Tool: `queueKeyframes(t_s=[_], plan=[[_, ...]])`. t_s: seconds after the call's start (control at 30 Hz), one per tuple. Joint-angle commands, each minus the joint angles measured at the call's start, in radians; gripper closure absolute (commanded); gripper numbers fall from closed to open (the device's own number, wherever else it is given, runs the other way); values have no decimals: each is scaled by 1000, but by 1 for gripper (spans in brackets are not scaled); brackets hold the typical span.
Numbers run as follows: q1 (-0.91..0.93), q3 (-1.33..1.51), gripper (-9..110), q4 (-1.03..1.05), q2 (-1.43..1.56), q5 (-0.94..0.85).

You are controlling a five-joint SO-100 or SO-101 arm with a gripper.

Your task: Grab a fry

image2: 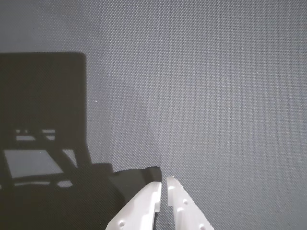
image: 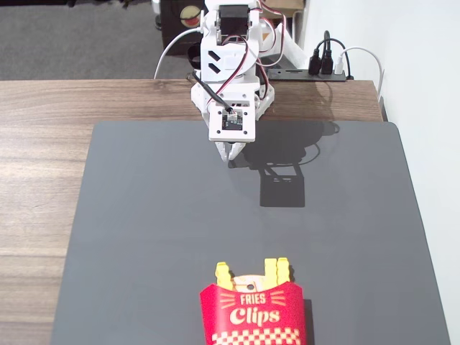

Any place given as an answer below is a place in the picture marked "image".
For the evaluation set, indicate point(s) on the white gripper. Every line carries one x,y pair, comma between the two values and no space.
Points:
230,150

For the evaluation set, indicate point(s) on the yellow crinkle fry clip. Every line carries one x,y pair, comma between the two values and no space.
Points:
271,269
283,269
223,275

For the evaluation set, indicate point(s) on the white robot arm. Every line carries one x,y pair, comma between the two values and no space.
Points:
209,43

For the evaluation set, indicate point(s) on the black power strip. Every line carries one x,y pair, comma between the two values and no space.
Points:
287,74

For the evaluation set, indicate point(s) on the grey mat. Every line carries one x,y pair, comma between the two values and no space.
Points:
161,215

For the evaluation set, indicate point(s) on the black round cup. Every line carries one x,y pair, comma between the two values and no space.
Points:
193,57

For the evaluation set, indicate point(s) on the black cabinet with round logo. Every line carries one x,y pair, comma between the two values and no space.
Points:
172,32

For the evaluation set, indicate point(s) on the red fries clips box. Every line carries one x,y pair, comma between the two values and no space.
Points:
251,323

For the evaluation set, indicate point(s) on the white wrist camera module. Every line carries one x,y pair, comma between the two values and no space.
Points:
218,133

